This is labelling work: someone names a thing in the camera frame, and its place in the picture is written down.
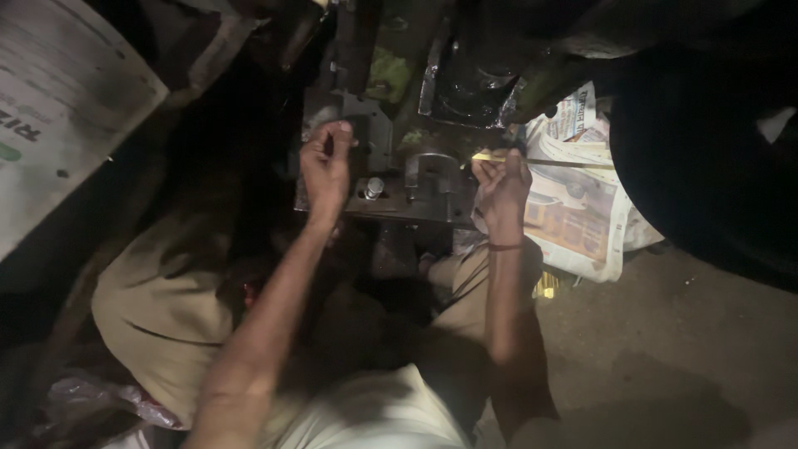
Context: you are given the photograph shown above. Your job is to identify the person's left hand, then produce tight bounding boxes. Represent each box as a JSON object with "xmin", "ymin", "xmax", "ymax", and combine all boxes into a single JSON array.
[{"xmin": 299, "ymin": 120, "xmax": 360, "ymax": 220}]

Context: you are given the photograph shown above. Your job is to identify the person's right hand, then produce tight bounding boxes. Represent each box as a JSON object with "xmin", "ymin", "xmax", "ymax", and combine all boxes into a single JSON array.
[{"xmin": 470, "ymin": 148, "xmax": 534, "ymax": 234}]

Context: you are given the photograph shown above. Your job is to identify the thin brass strip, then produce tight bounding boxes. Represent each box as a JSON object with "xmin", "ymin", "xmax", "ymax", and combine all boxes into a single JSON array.
[{"xmin": 472, "ymin": 153, "xmax": 617, "ymax": 170}]

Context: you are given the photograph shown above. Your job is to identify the dark metal press machine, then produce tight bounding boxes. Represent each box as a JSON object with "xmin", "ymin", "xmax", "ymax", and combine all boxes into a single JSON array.
[{"xmin": 274, "ymin": 0, "xmax": 531, "ymax": 281}]

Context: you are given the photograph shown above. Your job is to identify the crumpled newspaper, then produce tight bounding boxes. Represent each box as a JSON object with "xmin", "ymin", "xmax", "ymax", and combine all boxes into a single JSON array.
[{"xmin": 472, "ymin": 81, "xmax": 665, "ymax": 284}]

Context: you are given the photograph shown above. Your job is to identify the shiny black plastic sheet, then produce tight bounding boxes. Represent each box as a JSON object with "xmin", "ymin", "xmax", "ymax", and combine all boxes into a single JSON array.
[{"xmin": 418, "ymin": 19, "xmax": 527, "ymax": 131}]

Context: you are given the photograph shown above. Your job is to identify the pile of brass pieces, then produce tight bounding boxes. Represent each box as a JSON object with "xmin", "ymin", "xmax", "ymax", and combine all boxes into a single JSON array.
[{"xmin": 532, "ymin": 270, "xmax": 565, "ymax": 300}]

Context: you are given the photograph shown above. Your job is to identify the person's khaki trousers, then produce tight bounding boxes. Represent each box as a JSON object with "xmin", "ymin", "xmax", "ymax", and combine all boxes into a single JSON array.
[{"xmin": 90, "ymin": 206, "xmax": 543, "ymax": 431}]

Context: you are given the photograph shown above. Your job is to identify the person's white shirt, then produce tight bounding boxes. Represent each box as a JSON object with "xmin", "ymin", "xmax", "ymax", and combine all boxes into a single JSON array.
[{"xmin": 256, "ymin": 363, "xmax": 506, "ymax": 449}]

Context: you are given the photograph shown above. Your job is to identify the white printed sack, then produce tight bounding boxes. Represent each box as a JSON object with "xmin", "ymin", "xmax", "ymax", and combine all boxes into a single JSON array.
[{"xmin": 0, "ymin": 0, "xmax": 170, "ymax": 263}]

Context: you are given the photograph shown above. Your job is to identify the clear plastic bag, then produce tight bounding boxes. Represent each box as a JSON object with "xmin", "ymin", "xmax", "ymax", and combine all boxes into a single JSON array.
[{"xmin": 34, "ymin": 368, "xmax": 188, "ymax": 449}]

